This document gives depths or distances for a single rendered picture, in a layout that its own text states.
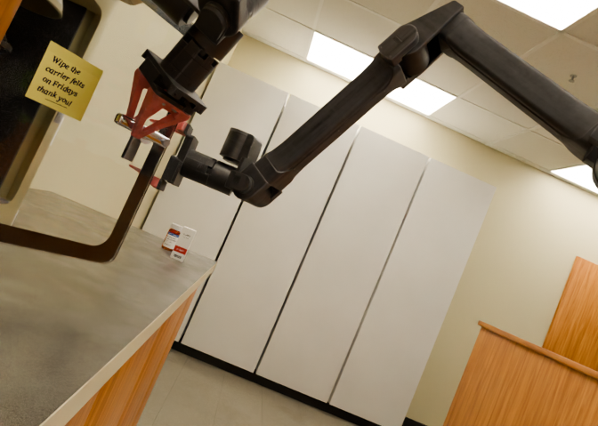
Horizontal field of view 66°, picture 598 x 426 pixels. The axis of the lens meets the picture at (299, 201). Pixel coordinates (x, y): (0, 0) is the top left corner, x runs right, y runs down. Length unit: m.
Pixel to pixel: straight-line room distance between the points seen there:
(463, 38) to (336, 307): 3.06
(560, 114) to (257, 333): 3.18
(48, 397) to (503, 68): 0.74
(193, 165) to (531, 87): 0.60
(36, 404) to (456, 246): 3.68
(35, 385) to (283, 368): 3.37
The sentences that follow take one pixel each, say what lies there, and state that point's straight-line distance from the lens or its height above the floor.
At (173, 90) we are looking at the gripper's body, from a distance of 0.62.
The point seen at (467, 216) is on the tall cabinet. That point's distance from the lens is 4.00.
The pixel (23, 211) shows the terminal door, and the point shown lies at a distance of 0.70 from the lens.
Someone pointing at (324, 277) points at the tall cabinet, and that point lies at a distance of 3.69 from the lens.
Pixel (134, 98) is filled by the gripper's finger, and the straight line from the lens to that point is 0.68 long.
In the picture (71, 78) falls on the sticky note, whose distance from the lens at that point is 0.69.
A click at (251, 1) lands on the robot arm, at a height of 1.38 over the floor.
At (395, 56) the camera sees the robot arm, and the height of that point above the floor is 1.49.
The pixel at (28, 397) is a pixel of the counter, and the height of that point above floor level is 0.94.
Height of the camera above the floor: 1.14
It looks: 4 degrees up
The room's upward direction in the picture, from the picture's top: 23 degrees clockwise
